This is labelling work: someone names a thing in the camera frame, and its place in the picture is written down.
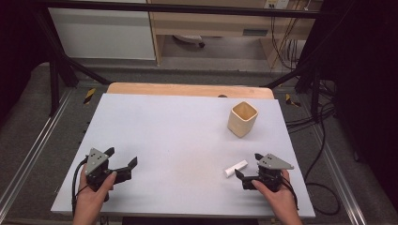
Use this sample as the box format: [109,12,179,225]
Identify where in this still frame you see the hanging desk cables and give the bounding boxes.
[269,0,314,71]

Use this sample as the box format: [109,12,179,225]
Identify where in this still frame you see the black floor cables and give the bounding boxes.
[285,78,343,218]

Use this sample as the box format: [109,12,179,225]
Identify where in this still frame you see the yellow black tape strip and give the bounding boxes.
[283,93,302,108]
[83,87,97,106]

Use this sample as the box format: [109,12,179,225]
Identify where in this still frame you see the aluminium floor rail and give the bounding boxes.
[312,124,368,225]
[0,88,75,214]

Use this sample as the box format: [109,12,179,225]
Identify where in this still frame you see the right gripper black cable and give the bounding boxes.
[281,177,300,211]

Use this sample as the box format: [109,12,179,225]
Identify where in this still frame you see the office chair base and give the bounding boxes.
[171,34,207,49]

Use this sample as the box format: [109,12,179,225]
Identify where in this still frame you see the beige square cup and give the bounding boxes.
[226,100,260,139]

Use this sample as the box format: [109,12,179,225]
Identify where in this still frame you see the black curtain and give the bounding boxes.
[0,0,53,126]
[308,0,398,217]

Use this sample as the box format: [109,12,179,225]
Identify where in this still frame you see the person's right hand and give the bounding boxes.
[251,169,300,218]

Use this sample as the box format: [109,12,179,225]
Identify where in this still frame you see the light wooden desk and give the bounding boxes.
[146,0,324,68]

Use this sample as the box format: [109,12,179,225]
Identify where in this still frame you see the white wall socket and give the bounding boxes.
[264,0,291,10]

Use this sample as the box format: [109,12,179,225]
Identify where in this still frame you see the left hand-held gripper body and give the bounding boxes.
[84,147,117,193]

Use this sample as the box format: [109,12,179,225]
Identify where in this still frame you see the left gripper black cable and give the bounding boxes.
[70,157,89,218]

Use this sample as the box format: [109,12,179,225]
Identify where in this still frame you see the white cabinet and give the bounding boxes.
[48,0,157,61]

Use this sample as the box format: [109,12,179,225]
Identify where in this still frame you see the white chalk stick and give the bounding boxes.
[223,159,249,179]

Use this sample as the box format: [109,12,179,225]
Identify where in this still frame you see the person's left hand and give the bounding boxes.
[73,164,118,215]

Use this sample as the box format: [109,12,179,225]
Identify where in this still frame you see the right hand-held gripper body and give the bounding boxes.
[241,153,296,193]

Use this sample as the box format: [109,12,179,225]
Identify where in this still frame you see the black metal frame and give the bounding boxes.
[31,0,337,118]

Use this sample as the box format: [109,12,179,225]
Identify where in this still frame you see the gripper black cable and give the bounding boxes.
[70,157,89,218]
[281,177,300,211]

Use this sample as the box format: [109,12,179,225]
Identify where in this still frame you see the wooden table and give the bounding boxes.
[106,82,275,100]

